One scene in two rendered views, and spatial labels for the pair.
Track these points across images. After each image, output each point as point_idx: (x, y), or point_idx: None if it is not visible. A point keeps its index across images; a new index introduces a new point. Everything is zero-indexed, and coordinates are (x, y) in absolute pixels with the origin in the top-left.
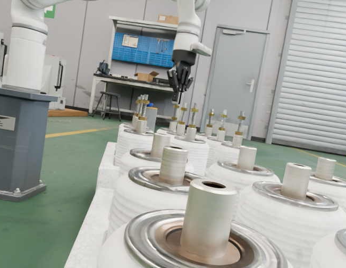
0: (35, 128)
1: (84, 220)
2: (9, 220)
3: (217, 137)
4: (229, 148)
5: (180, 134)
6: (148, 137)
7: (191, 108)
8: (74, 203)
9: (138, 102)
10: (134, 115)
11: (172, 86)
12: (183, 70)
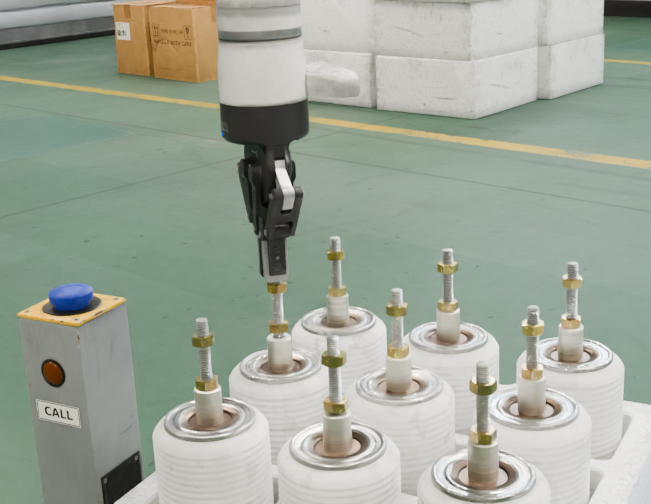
0: None
1: None
2: None
3: (449, 335)
4: (594, 375)
5: (410, 385)
6: (545, 482)
7: (533, 329)
8: None
9: (333, 367)
10: (208, 389)
11: (279, 234)
12: (293, 169)
